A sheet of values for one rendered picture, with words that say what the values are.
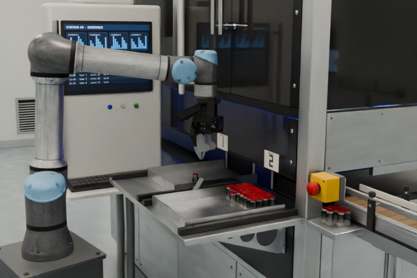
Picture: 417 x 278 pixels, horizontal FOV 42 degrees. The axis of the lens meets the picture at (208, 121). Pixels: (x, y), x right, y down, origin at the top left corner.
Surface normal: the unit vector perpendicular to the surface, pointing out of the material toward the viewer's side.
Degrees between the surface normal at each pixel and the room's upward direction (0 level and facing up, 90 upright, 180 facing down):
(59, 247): 72
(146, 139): 90
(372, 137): 90
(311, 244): 90
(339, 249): 90
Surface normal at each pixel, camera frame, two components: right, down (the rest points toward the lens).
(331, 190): 0.46, 0.15
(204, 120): -0.61, 0.12
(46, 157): 0.09, 0.16
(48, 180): 0.04, -0.95
